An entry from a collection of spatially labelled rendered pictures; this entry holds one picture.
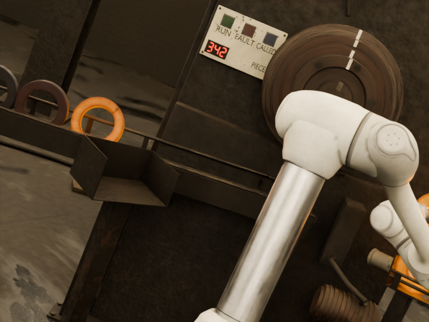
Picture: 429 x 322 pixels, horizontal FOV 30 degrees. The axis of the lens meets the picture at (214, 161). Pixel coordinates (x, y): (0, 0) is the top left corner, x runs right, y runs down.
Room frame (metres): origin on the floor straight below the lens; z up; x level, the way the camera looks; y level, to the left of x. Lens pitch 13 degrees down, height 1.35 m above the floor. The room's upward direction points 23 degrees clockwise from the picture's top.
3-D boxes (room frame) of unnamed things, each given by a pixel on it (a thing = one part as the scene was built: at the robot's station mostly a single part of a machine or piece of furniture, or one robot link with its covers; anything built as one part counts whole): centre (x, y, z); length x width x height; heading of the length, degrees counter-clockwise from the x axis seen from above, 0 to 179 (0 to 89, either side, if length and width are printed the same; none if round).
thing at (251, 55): (2.82, 0.07, 1.15); 0.26 x 0.02 x 0.18; 91
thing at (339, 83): (2.62, -0.28, 1.11); 0.28 x 0.06 x 0.28; 91
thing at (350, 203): (2.73, -0.51, 0.68); 0.11 x 0.08 x 0.24; 1
